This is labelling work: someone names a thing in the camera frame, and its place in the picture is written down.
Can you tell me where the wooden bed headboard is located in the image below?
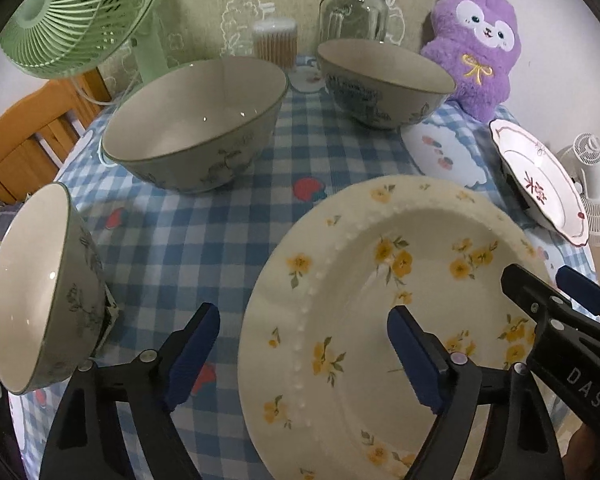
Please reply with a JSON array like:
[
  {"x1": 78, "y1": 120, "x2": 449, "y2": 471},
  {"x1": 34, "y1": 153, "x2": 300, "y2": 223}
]
[{"x1": 0, "y1": 67, "x2": 113, "y2": 206}]

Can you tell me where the cotton swab container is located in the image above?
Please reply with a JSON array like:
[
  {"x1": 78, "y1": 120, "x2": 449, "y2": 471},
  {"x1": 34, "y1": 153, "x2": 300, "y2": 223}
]
[{"x1": 252, "y1": 17, "x2": 298, "y2": 68}]

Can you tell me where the white fan cable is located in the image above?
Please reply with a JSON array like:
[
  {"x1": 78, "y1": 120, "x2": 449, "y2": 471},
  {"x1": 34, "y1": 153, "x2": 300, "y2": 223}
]
[{"x1": 72, "y1": 77, "x2": 131, "y2": 108}]

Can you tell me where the glass jar with dark lid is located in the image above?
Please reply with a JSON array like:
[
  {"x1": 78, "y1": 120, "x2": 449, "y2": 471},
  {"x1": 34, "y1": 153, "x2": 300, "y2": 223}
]
[{"x1": 319, "y1": 0, "x2": 392, "y2": 46}]

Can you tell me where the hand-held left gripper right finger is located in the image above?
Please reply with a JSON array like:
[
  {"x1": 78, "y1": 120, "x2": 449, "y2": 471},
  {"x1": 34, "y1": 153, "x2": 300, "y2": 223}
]
[{"x1": 386, "y1": 305, "x2": 566, "y2": 480}]

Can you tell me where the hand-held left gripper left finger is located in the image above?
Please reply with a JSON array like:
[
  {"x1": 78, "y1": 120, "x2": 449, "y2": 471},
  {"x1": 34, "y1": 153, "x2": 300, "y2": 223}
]
[{"x1": 39, "y1": 302, "x2": 221, "y2": 480}]

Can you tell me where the white standing fan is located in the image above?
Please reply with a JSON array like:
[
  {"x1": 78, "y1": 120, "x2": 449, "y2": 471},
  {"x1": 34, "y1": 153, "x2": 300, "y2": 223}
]
[{"x1": 555, "y1": 132, "x2": 600, "y2": 247}]

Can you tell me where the purple plush toy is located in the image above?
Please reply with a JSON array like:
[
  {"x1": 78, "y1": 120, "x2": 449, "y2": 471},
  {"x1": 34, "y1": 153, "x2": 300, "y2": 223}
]
[{"x1": 420, "y1": 0, "x2": 523, "y2": 122}]

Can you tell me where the green desk fan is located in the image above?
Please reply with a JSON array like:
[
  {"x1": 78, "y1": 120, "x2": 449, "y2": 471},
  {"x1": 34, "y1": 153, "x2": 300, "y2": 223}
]
[{"x1": 0, "y1": 0, "x2": 181, "y2": 111}]

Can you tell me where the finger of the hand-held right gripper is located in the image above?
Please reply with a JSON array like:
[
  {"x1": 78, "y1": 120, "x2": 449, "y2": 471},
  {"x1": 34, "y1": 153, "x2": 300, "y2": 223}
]
[
  {"x1": 555, "y1": 266, "x2": 600, "y2": 318},
  {"x1": 501, "y1": 263, "x2": 581, "y2": 341}
]

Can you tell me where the white red-rimmed plate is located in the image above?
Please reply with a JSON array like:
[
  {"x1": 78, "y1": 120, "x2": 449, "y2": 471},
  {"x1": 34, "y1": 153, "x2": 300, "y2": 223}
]
[{"x1": 489, "y1": 119, "x2": 590, "y2": 247}]

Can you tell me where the blue floral ceramic bowl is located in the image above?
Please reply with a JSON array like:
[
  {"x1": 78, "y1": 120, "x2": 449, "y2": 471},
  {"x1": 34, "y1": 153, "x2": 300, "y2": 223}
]
[{"x1": 316, "y1": 39, "x2": 457, "y2": 131}]

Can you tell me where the green-rimmed floral ceramic bowl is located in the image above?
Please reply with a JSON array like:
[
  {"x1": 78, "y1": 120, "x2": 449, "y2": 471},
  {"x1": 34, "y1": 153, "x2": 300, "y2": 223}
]
[
  {"x1": 0, "y1": 182, "x2": 113, "y2": 395},
  {"x1": 101, "y1": 56, "x2": 288, "y2": 193}
]

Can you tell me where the blue checked tablecloth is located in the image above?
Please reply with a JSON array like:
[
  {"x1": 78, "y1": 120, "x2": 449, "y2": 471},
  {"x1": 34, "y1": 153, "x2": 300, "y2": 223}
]
[{"x1": 7, "y1": 55, "x2": 598, "y2": 480}]

